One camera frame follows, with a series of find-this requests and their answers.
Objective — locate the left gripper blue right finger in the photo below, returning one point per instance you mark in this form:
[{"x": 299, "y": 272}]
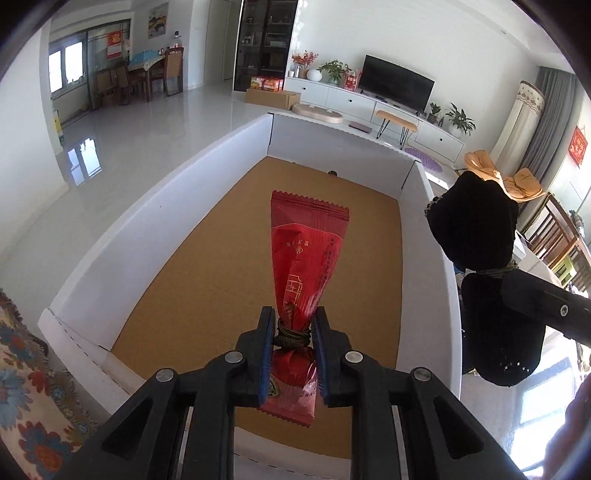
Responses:
[{"x": 330, "y": 348}]

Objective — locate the white tv cabinet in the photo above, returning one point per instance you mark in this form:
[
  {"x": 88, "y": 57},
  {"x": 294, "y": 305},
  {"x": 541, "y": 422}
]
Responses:
[{"x": 431, "y": 138}]

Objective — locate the black flat television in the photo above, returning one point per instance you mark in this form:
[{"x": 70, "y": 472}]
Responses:
[{"x": 395, "y": 83}]

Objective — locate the black display cabinet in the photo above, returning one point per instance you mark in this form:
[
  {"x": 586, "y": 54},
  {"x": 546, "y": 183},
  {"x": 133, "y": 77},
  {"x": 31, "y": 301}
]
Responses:
[{"x": 264, "y": 35}]

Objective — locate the red flowers in vase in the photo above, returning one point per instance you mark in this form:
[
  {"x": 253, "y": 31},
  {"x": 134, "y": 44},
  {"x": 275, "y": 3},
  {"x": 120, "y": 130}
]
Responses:
[{"x": 303, "y": 61}]

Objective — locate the brown cardboard carton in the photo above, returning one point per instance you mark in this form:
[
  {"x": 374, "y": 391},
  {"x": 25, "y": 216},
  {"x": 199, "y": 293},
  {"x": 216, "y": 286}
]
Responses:
[{"x": 283, "y": 100}]

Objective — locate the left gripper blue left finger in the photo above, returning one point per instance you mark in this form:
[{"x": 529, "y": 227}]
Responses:
[{"x": 253, "y": 382}]

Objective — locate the small wooden stool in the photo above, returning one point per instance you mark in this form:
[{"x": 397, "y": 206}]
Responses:
[{"x": 407, "y": 128}]

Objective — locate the orange lounge chair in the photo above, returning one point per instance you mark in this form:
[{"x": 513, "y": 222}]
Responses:
[{"x": 522, "y": 187}]

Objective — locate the wooden dining chair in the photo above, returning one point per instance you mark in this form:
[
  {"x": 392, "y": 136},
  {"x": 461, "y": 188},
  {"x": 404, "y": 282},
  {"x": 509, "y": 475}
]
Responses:
[{"x": 552, "y": 236}]

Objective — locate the green potted plant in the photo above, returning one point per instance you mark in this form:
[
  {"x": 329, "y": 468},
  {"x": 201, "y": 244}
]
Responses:
[{"x": 460, "y": 121}]

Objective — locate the red wall decoration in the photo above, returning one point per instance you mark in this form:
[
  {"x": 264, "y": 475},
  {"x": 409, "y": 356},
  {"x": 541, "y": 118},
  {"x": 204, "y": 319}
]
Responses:
[{"x": 578, "y": 146}]

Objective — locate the floral patterned cushion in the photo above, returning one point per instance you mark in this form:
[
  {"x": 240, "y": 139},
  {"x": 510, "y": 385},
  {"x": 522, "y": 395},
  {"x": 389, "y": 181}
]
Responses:
[{"x": 42, "y": 421}]

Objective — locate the red snack packet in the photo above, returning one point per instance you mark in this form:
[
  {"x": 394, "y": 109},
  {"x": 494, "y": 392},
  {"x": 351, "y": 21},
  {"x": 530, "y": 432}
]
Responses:
[{"x": 306, "y": 239}]

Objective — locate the person's right hand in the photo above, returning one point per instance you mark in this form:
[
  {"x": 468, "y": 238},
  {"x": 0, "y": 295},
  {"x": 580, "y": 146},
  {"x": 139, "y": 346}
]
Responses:
[{"x": 567, "y": 436}]

